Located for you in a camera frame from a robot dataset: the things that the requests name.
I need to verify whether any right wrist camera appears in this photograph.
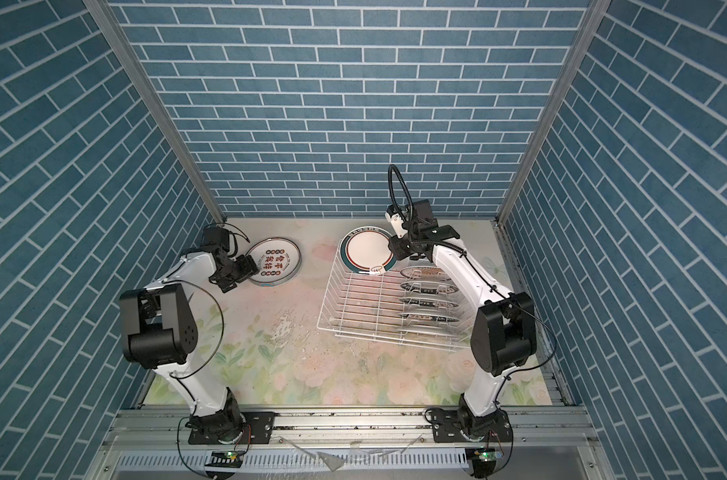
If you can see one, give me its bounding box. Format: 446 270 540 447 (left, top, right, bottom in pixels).
385 204 407 238

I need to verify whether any aluminium left corner post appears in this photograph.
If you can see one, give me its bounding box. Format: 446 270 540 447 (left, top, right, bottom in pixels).
83 0 226 222

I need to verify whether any small plate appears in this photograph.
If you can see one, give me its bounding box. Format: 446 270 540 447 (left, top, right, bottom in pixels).
399 265 451 281
399 296 459 311
399 311 459 324
401 280 459 295
399 325 459 338

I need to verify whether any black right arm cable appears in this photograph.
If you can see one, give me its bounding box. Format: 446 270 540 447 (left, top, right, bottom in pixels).
387 164 503 295

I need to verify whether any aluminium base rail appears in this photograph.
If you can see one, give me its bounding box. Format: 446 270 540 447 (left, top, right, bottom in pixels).
103 406 599 450

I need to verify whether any aluminium right corner post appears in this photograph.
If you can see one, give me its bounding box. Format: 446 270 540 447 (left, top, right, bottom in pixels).
497 0 611 225

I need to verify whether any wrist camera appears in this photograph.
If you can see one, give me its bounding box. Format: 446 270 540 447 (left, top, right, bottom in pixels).
385 204 407 238
199 225 238 258

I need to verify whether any dark green rim plate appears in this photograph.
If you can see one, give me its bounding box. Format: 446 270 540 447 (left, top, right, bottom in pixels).
339 226 397 275

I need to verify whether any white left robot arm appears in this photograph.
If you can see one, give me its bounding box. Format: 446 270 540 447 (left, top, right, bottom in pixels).
118 223 258 444

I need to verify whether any white wire dish rack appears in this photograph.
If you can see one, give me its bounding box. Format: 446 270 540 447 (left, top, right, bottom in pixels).
317 246 475 351

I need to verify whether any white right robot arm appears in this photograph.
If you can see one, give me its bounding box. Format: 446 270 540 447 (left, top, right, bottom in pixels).
389 226 537 440

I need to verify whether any aluminium corner post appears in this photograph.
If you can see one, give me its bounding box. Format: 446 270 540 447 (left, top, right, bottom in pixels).
497 0 611 225
83 0 226 222

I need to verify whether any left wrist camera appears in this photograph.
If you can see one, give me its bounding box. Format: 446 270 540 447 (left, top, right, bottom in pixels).
199 225 238 258

